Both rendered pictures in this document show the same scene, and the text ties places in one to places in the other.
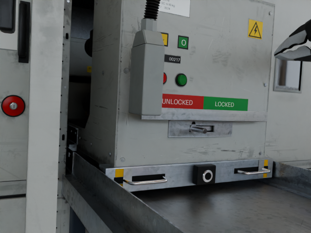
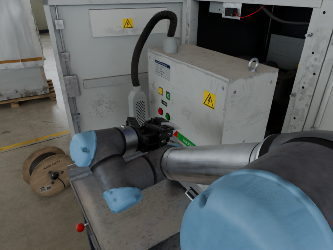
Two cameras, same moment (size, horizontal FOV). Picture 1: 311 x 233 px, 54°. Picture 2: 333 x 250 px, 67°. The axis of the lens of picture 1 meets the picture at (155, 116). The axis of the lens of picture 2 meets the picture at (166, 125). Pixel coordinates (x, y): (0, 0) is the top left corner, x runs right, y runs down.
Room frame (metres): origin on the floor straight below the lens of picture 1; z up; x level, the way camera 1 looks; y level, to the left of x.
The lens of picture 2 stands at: (0.71, -1.01, 1.62)
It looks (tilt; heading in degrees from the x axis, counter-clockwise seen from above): 29 degrees down; 86
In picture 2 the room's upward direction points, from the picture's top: straight up
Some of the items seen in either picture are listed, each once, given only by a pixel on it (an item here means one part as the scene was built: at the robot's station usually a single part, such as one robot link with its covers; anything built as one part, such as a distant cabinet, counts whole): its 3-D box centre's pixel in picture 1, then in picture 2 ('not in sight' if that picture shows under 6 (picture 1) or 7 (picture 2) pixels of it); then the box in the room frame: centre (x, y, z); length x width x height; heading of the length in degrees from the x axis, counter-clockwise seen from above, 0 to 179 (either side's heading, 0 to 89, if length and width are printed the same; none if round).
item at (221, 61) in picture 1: (205, 78); (177, 121); (0.82, -0.13, 1.15); 0.48 x 0.01 x 0.48; 118
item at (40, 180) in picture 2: not in sight; (50, 170); (-0.19, 0.80, 0.20); 0.40 x 0.22 x 0.40; 42
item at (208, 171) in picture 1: (205, 174); not in sight; (0.80, -0.14, 0.90); 0.06 x 0.03 x 0.05; 118
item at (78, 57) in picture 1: (102, 59); (312, 59); (1.59, 0.29, 1.28); 0.58 x 0.02 x 0.19; 118
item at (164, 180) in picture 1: (146, 180); not in sight; (0.72, 0.01, 0.90); 0.11 x 0.05 x 0.01; 118
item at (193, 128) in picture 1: (197, 126); not in sight; (0.79, -0.11, 1.02); 0.06 x 0.02 x 0.04; 28
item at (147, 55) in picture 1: (146, 73); (138, 108); (0.66, 0.03, 1.14); 0.08 x 0.05 x 0.17; 28
